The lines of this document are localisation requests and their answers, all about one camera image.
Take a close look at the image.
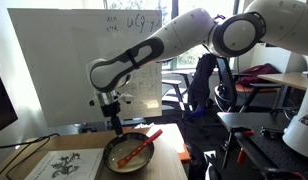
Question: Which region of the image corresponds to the dark ceramic bowl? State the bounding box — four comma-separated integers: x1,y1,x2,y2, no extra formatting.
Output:
102,131,156,174

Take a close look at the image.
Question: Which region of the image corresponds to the red handled utensil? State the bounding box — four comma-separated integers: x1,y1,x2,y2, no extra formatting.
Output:
116,128,164,169

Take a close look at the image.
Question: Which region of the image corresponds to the black office chair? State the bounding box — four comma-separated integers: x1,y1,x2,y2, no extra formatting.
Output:
213,55,282,114

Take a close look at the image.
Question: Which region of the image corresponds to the black optical breadboard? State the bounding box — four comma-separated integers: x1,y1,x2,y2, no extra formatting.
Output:
216,111,308,180

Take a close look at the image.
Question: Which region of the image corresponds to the large whiteboard with faint writing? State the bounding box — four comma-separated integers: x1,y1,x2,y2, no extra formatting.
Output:
7,7,164,128

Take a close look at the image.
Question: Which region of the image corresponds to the wooden side desk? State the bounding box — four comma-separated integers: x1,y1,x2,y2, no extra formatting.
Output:
257,71,308,108

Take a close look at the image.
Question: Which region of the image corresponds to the black monitor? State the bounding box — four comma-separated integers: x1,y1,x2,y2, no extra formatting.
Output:
0,63,19,136

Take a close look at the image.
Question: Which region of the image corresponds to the black looped cable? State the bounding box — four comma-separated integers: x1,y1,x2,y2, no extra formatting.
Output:
0,132,61,180

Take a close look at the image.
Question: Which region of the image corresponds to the paper sheet with dragon print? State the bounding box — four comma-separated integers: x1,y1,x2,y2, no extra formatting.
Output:
23,147,106,180

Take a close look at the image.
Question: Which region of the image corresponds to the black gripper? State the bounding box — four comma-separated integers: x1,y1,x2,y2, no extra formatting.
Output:
99,99,125,137

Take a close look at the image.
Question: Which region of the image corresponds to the red bag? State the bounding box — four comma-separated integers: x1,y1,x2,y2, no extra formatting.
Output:
236,62,281,88

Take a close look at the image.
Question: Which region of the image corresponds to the orange handled clamp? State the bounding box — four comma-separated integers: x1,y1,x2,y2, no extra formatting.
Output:
221,126,256,170
236,147,247,166

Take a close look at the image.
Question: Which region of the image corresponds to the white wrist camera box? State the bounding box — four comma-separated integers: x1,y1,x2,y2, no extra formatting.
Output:
118,93,135,104

